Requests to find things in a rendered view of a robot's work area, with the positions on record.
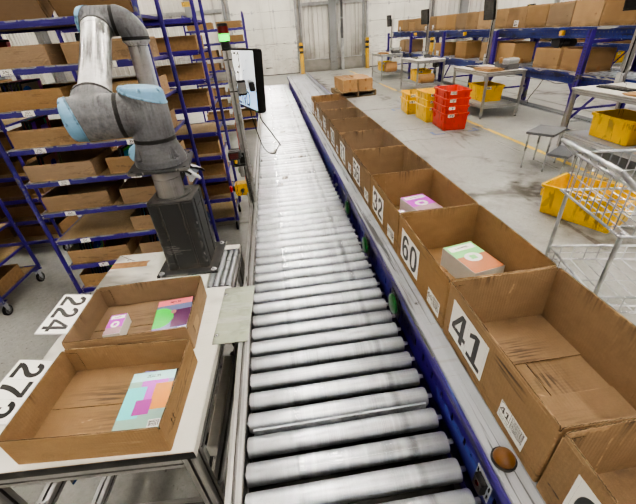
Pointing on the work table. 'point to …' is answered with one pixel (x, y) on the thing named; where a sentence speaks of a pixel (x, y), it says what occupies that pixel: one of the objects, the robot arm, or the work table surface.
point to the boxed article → (118, 325)
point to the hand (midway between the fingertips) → (202, 173)
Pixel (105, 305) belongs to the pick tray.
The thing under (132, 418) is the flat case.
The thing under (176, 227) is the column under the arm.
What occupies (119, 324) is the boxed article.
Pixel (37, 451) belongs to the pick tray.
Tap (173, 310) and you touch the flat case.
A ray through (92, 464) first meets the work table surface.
